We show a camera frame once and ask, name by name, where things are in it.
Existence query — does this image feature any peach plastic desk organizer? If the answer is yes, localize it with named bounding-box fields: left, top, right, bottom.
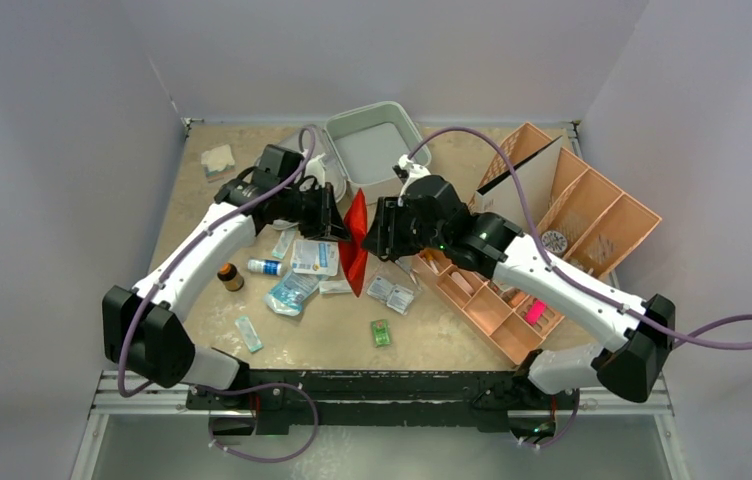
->
left=410, top=121, right=663, bottom=368

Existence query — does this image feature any pink sticky note block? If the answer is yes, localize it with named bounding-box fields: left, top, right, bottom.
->
left=524, top=299, right=547, bottom=326

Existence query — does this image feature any white blue mask packet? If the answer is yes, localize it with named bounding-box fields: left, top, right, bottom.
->
left=291, top=239, right=340, bottom=277

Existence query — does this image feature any red fabric pouch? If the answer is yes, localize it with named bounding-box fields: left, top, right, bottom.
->
left=338, top=190, right=368, bottom=297

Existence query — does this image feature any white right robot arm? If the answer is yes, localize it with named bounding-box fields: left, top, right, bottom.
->
left=366, top=175, right=675, bottom=407

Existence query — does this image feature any white gauze strip packet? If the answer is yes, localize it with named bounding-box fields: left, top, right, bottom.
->
left=318, top=280, right=353, bottom=295

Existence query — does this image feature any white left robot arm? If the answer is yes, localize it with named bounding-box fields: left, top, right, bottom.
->
left=102, top=144, right=372, bottom=409

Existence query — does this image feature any teal dotted gauze packet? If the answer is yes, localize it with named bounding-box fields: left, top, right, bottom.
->
left=271, top=228, right=297, bottom=260

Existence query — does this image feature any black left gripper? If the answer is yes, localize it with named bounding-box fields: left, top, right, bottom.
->
left=278, top=182, right=352, bottom=243

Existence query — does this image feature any small teal plaster strip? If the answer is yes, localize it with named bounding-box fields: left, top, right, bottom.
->
left=235, top=316, right=263, bottom=353

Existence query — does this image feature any white bottle blue label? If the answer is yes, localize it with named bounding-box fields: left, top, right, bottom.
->
left=246, top=258, right=288, bottom=277

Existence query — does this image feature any blue clear wipes packet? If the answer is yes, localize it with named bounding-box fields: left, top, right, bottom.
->
left=263, top=271, right=325, bottom=317

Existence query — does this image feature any brown bottle orange cap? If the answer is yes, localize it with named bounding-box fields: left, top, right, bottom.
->
left=216, top=263, right=245, bottom=292

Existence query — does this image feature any small green box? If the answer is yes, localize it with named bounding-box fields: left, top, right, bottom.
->
left=370, top=319, right=392, bottom=348

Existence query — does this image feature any white sponge pad stack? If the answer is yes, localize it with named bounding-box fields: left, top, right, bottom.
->
left=200, top=144, right=236, bottom=183

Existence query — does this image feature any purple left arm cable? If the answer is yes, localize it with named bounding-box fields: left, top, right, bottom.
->
left=117, top=124, right=320, bottom=464

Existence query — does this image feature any grey open medicine case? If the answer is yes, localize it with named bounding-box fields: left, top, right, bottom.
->
left=305, top=101, right=422, bottom=205

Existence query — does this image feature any clear bag of sachets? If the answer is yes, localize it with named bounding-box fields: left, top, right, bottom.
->
left=364, top=262, right=422, bottom=315

